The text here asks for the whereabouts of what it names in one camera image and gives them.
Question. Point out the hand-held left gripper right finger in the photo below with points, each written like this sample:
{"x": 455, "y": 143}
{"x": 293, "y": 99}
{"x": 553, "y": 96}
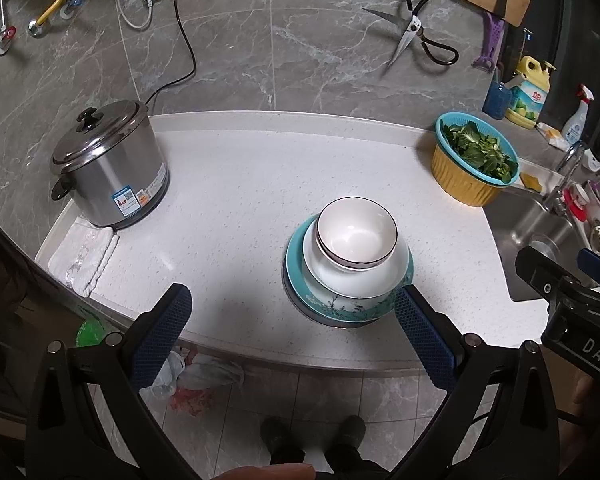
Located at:
{"x": 425, "y": 340}

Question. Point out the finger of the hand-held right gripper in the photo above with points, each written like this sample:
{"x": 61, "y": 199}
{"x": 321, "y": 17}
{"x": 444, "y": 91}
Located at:
{"x": 597, "y": 265}
{"x": 540, "y": 270}

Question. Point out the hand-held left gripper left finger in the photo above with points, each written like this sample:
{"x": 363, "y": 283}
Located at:
{"x": 162, "y": 335}

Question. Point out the large white bowl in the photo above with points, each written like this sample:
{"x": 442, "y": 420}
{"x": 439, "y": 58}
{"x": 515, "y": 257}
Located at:
{"x": 360, "y": 282}

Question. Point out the teal floral rimmed plate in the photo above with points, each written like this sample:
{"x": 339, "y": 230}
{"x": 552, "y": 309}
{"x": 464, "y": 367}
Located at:
{"x": 340, "y": 307}

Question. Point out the patterned dark rimmed bowl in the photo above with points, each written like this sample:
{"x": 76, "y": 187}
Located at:
{"x": 357, "y": 232}

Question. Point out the grey rimmed white plate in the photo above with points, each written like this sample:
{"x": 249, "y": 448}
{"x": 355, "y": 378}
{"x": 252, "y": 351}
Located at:
{"x": 296, "y": 302}

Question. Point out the person's left hand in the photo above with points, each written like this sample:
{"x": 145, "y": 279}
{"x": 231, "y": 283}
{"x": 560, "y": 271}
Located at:
{"x": 270, "y": 472}

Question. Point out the sink drain strainer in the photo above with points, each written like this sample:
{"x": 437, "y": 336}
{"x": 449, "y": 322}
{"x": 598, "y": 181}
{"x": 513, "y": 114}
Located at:
{"x": 542, "y": 246}

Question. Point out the steel sink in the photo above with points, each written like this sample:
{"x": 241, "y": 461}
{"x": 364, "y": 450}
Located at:
{"x": 510, "y": 230}

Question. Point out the white plastic bag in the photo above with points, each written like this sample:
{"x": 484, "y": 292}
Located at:
{"x": 215, "y": 372}

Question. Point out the green plastic bag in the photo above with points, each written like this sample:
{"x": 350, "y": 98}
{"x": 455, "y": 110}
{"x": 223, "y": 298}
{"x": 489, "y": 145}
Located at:
{"x": 91, "y": 334}

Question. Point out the red plastic bag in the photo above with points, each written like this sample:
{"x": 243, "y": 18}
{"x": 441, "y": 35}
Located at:
{"x": 192, "y": 400}

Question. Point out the yellow sponge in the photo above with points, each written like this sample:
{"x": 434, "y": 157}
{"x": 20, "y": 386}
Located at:
{"x": 531, "y": 182}

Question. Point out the chrome faucet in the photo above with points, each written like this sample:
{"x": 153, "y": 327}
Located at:
{"x": 562, "y": 170}

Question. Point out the small white bottle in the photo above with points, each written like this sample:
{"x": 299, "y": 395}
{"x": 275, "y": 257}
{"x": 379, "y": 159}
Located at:
{"x": 592, "y": 159}

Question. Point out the white folded towel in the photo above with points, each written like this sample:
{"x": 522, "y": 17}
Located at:
{"x": 82, "y": 257}

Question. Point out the yellow ribbed basin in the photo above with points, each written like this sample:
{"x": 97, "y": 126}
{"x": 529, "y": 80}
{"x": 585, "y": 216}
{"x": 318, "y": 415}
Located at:
{"x": 460, "y": 182}

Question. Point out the dark shoe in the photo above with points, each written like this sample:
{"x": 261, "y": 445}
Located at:
{"x": 282, "y": 440}
{"x": 345, "y": 435}

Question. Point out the green leafy vegetables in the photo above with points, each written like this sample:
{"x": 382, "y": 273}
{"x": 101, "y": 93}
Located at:
{"x": 477, "y": 150}

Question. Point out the white and yellow cloth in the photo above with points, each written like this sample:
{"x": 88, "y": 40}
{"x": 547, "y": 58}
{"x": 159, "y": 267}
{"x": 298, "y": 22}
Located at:
{"x": 552, "y": 135}

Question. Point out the white spray bottle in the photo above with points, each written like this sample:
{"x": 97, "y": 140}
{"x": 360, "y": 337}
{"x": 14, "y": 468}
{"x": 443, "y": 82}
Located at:
{"x": 575, "y": 125}

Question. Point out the yellow detergent bottle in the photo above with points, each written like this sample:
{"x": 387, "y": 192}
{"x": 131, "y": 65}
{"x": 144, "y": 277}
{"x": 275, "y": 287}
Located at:
{"x": 527, "y": 100}

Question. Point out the steel rice cooker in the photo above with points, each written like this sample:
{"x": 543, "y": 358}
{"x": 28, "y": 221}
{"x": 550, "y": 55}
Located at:
{"x": 110, "y": 170}

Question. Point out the teal strainer basket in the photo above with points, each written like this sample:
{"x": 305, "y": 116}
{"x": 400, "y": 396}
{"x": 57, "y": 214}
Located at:
{"x": 442, "y": 125}

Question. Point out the blue utensil cup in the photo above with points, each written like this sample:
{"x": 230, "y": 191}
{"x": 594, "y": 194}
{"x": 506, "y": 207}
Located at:
{"x": 496, "y": 100}

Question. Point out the black wall hook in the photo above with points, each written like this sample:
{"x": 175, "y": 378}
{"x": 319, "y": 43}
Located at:
{"x": 503, "y": 2}

